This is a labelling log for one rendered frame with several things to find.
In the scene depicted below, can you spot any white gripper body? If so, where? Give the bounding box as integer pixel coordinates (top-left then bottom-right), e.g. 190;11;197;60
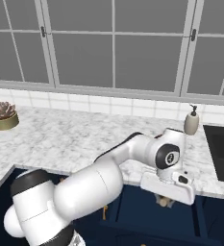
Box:
139;171;196;207

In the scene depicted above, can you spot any navy open drawer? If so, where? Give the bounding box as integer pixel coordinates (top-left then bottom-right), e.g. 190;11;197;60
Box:
98;184;222;246

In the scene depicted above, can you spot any navy cabinet door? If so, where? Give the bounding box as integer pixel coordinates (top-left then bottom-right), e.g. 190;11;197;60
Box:
202;195;224;246

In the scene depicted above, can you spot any black sink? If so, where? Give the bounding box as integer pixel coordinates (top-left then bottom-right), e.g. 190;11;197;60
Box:
202;124;224;184

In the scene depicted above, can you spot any beige soap dispenser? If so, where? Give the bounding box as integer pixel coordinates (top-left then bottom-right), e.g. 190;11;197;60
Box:
184;104;201;136

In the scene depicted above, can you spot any grey framed window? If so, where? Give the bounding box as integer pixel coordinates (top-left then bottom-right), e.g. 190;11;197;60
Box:
0;0;224;99

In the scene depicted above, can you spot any succulent in olive pot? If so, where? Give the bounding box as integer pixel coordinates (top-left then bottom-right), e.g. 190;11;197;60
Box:
0;101;20;132

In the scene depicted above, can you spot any gold cabinet handle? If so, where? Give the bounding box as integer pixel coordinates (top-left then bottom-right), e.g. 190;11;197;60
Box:
102;205;109;222

